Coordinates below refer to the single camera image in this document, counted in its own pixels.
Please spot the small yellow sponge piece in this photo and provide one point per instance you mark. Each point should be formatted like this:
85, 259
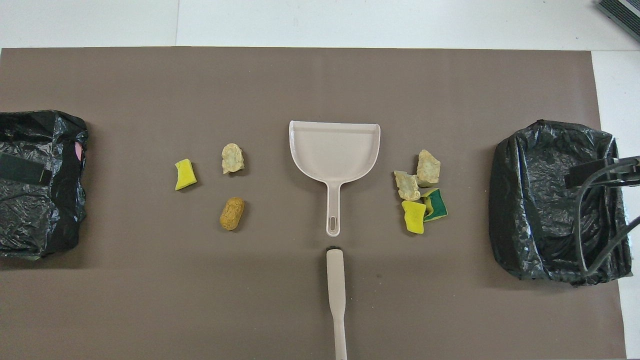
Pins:
185, 175

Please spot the beige hand brush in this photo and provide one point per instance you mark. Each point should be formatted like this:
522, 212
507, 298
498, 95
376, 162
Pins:
335, 275

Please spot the grey ribbed device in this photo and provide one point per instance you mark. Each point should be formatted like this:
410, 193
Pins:
622, 12

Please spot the pale yellow foam chunk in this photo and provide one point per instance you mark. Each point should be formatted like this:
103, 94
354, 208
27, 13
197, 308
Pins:
428, 169
408, 186
232, 158

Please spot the brown table mat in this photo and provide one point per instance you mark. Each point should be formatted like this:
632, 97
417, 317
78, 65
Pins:
300, 80

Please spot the brown foam chunk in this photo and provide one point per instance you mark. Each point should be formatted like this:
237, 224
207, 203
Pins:
232, 214

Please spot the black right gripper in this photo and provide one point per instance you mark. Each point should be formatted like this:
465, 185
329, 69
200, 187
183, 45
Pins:
605, 171

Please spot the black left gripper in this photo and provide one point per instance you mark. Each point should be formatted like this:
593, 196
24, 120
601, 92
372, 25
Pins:
22, 169

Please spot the beige plastic dustpan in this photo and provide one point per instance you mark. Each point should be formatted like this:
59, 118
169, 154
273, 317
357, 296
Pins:
334, 150

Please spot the yellow and green sponge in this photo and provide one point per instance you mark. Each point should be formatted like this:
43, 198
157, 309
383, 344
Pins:
438, 206

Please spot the black bag bin pink spot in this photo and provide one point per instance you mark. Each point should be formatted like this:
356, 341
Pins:
40, 215

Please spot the black bag lined bin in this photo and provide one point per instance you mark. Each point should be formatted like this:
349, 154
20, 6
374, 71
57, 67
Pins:
540, 200

